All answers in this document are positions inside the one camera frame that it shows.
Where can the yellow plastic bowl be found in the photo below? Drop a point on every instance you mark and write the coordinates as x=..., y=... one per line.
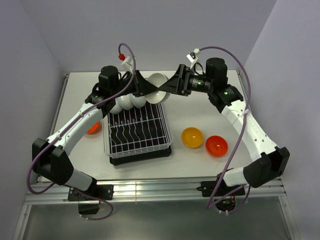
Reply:
x=192, y=137

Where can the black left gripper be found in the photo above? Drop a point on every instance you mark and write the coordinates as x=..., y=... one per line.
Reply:
x=141, y=86

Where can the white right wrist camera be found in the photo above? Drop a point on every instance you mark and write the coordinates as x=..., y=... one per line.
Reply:
x=193, y=56

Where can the black drip tray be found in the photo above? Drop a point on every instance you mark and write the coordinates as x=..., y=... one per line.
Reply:
x=140, y=155

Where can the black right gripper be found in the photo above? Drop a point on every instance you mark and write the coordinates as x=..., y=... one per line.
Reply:
x=179, y=83

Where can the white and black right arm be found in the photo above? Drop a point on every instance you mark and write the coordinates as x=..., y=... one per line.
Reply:
x=268, y=159

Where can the orange plastic bowl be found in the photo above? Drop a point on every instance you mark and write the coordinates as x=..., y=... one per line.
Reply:
x=94, y=129
x=216, y=146

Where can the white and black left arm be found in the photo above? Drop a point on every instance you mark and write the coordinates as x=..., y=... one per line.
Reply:
x=50, y=156

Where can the white ribbed ceramic bowl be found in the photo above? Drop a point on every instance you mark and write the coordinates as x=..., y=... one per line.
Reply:
x=125, y=102

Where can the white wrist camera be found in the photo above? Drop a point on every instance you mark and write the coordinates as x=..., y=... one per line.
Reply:
x=127, y=62
x=193, y=56

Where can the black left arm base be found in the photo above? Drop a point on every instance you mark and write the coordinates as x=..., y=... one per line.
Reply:
x=90, y=201

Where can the aluminium frame rail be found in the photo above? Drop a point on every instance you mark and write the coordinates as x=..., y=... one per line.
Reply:
x=150, y=190

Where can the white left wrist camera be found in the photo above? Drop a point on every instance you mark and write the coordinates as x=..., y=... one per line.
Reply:
x=127, y=62

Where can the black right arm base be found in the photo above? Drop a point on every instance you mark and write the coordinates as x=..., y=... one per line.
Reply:
x=229, y=203

